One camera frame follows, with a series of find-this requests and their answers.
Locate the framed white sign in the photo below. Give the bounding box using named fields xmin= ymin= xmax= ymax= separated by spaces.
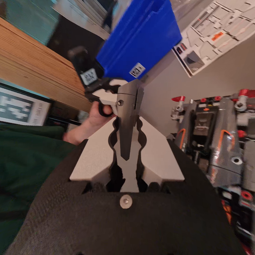
xmin=0 ymin=82 xmax=54 ymax=127

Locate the person's green shirt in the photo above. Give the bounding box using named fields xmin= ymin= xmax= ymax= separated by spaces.
xmin=0 ymin=124 xmax=78 ymax=255

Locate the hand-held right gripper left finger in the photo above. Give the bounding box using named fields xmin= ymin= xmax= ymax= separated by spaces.
xmin=69 ymin=116 xmax=120 ymax=188

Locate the person's left forearm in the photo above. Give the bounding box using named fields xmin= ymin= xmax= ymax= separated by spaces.
xmin=62 ymin=120 xmax=96 ymax=146

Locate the grey lego vehicle model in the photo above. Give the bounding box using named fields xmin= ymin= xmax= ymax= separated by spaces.
xmin=167 ymin=89 xmax=255 ymax=255

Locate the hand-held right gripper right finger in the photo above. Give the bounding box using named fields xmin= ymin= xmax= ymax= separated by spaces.
xmin=135 ymin=116 xmax=185 ymax=190

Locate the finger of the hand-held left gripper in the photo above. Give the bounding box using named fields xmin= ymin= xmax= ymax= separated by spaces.
xmin=99 ymin=90 xmax=118 ymax=116

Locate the blue bin with white label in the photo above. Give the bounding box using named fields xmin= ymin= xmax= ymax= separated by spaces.
xmin=96 ymin=0 xmax=182 ymax=83

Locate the person's left hand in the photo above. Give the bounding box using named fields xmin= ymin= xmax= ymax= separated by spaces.
xmin=88 ymin=101 xmax=117 ymax=128

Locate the white sticker sheet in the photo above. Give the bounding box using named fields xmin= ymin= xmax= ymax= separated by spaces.
xmin=172 ymin=0 xmax=255 ymax=78

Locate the grey lego wing assembly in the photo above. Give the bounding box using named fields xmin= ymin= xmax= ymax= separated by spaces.
xmin=116 ymin=80 xmax=145 ymax=161

